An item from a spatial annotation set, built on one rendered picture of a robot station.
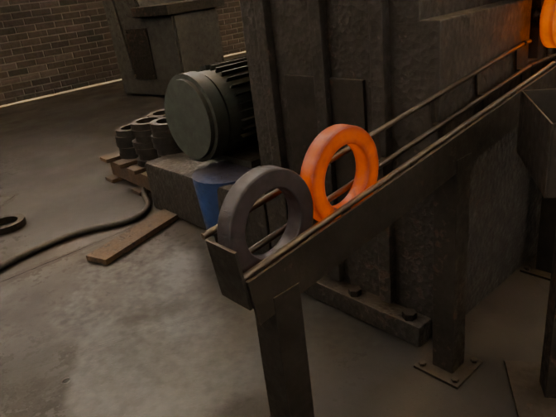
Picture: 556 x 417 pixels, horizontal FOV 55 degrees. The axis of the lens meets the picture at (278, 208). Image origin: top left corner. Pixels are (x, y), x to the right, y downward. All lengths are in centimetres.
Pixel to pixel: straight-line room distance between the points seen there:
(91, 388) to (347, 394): 72
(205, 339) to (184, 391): 22
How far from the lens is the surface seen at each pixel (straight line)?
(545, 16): 163
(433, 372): 151
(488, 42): 149
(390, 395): 145
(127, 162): 311
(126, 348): 177
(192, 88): 221
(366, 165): 100
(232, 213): 79
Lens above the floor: 100
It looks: 23 degrees down
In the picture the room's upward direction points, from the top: 7 degrees counter-clockwise
